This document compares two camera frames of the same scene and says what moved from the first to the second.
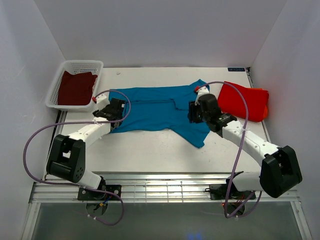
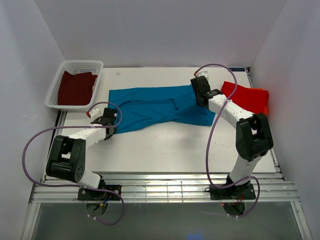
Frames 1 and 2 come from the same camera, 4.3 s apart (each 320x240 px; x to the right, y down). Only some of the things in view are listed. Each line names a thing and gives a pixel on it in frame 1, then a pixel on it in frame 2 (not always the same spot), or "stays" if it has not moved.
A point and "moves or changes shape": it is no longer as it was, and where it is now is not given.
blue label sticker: (236, 69) stays
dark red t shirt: (76, 89) stays
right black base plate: (219, 192) stays
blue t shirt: (162, 108) moves or changes shape
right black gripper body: (196, 114) to (197, 102)
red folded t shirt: (231, 102) stays
